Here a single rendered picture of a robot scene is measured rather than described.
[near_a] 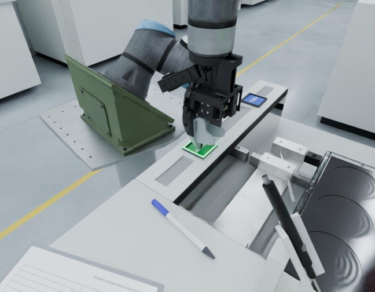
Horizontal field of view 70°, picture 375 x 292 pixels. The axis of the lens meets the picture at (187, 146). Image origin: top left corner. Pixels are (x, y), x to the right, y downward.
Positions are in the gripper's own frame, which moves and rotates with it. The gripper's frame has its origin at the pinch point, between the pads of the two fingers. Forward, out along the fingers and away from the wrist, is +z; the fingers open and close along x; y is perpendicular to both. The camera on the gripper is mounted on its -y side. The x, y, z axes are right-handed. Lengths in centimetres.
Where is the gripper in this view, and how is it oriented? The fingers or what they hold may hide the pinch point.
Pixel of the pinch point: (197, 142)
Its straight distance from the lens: 57.2
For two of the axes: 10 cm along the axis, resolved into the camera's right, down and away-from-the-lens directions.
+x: 6.0, -5.0, 6.2
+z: 0.0, 7.8, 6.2
